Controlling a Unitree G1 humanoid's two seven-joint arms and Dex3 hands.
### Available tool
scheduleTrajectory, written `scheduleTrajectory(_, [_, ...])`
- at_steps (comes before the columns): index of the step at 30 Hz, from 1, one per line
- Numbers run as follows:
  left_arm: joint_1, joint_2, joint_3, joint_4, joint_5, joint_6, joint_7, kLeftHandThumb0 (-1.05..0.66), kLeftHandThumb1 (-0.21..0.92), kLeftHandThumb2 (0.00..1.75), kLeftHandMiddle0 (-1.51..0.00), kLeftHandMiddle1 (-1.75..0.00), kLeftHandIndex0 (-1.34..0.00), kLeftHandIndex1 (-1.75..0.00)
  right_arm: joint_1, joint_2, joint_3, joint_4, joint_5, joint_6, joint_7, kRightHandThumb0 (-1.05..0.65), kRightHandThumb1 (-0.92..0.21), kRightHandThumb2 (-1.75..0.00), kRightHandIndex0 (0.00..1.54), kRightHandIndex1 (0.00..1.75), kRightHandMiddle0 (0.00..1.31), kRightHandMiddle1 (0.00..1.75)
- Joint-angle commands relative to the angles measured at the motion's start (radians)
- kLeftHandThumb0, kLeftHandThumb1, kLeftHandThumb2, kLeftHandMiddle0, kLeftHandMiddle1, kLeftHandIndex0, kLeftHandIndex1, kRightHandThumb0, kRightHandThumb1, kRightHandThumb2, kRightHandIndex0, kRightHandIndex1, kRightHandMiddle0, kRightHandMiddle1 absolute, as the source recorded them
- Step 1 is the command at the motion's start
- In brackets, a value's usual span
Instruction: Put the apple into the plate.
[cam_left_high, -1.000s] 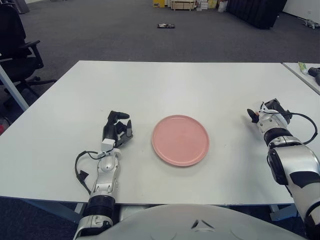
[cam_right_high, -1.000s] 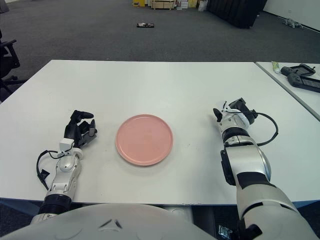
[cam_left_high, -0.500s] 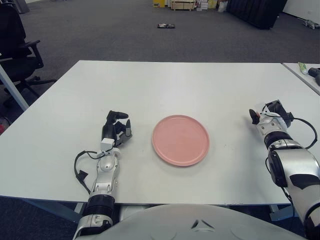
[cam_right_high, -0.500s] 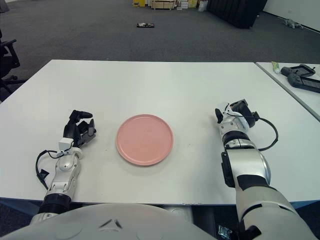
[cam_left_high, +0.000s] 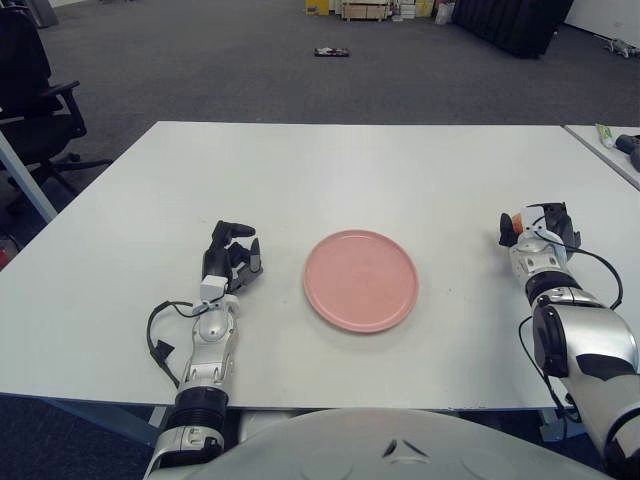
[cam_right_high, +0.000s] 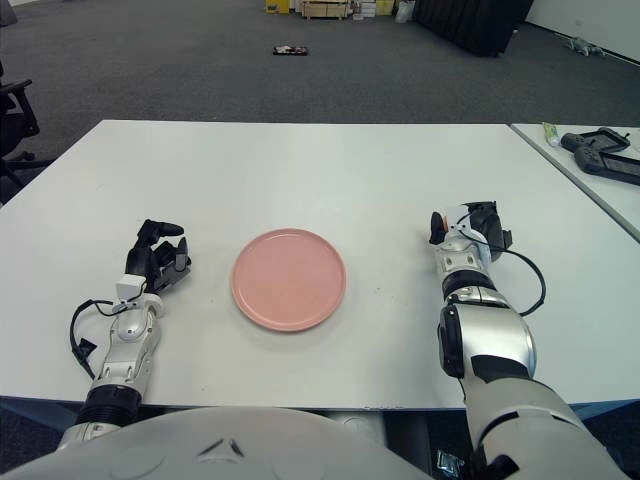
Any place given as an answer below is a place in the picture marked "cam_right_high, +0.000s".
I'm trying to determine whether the shiny metal bracket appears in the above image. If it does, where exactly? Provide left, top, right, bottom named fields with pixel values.
left=434, top=448, right=464, bottom=474

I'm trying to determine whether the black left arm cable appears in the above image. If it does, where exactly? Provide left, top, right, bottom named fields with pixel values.
left=69, top=298, right=121, bottom=381

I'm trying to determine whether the black draped curtain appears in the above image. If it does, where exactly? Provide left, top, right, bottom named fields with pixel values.
left=413, top=0, right=536, bottom=58

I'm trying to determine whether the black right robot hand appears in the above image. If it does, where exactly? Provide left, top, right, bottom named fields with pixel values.
left=428, top=200, right=514, bottom=262

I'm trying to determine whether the grey robot torso shell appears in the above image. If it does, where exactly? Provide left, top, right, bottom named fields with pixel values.
left=0, top=405, right=436, bottom=480

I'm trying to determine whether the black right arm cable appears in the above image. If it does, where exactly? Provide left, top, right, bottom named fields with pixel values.
left=462, top=209, right=546, bottom=317

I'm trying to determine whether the wooden pallet crate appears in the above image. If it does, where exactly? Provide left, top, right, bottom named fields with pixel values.
left=301, top=0, right=351, bottom=20

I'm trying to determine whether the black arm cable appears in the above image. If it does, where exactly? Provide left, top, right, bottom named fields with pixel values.
left=462, top=209, right=546, bottom=317
left=69, top=298, right=121, bottom=381

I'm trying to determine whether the black handheld controller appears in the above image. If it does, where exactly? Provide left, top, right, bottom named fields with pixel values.
left=574, top=147, right=640, bottom=187
left=560, top=127, right=632, bottom=154

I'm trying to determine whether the black office chair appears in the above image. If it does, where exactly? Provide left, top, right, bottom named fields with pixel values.
left=0, top=59, right=51, bottom=201

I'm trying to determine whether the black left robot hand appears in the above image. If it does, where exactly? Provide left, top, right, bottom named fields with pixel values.
left=124, top=218, right=195, bottom=294

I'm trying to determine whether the blue table frame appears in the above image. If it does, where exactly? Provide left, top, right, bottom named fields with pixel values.
left=0, top=394, right=640, bottom=437

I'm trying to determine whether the pink round plate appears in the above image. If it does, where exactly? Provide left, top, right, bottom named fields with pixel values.
left=230, top=228, right=347, bottom=334

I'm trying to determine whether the grey robot dog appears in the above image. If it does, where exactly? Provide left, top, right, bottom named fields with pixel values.
left=565, top=35, right=609, bottom=57

